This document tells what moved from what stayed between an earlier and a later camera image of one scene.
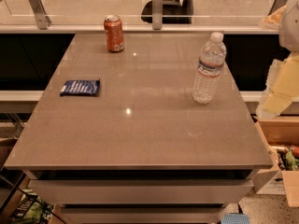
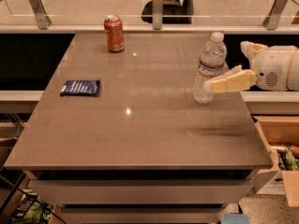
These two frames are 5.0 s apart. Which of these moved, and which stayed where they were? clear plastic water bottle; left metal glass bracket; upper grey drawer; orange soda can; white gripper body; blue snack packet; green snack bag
Moved: white gripper body
Stayed: left metal glass bracket; blue snack packet; orange soda can; green snack bag; upper grey drawer; clear plastic water bottle
